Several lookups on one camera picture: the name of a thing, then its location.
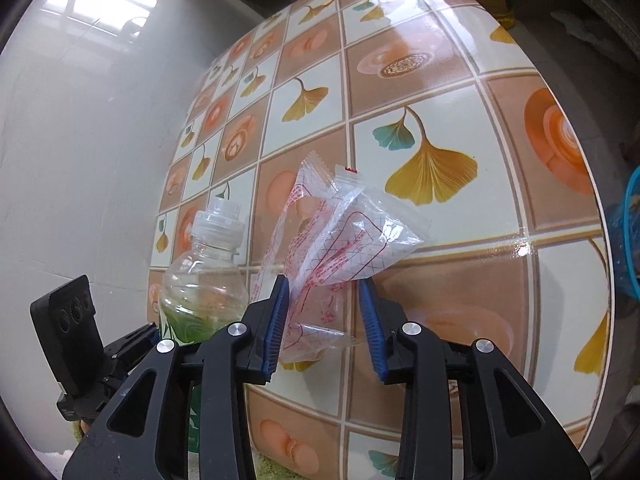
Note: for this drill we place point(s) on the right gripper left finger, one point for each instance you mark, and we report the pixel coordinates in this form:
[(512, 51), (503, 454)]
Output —
[(143, 432)]

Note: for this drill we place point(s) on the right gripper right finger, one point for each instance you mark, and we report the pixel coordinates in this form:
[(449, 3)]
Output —
[(508, 432)]

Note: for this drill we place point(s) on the green label plastic bottle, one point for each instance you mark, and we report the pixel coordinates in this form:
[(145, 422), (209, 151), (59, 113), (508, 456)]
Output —
[(203, 289)]

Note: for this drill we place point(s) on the clear red-printed plastic wrapper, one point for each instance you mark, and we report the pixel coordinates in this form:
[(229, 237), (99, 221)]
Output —
[(333, 229)]

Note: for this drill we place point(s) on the blue plastic trash basket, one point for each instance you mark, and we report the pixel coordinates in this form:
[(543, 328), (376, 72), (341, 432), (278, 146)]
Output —
[(623, 230)]

